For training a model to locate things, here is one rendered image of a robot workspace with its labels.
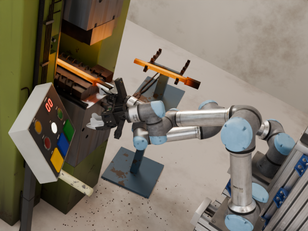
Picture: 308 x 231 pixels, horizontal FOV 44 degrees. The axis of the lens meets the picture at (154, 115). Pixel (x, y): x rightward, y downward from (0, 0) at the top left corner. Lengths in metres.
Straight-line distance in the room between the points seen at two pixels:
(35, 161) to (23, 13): 0.61
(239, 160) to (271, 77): 3.38
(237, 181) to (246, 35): 3.36
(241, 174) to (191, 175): 1.73
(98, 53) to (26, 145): 1.01
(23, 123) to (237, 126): 0.81
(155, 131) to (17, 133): 0.57
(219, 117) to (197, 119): 0.10
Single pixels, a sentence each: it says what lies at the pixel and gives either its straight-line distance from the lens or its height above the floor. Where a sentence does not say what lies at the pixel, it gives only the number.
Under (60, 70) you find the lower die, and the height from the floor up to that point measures 0.99.
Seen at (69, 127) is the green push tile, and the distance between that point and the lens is 1.79.
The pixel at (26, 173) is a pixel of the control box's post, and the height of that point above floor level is 0.78.
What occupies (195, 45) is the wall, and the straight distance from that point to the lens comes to 5.07.
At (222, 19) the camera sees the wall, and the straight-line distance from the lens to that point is 4.84.
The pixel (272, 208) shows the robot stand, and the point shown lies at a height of 0.85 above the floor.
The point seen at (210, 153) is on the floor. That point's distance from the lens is 3.55.
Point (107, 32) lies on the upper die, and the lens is 2.03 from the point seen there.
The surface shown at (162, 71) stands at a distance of 2.36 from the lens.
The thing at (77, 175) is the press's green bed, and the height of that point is 0.35.
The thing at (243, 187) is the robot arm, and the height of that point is 1.16.
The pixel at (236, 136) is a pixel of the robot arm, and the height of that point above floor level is 1.37.
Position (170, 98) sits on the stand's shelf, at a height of 0.76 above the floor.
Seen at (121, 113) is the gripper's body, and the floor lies 1.19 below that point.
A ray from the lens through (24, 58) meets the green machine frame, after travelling 1.81.
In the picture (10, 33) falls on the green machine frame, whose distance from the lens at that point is 1.78.
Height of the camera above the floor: 2.18
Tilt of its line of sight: 36 degrees down
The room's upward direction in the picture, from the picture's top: 18 degrees clockwise
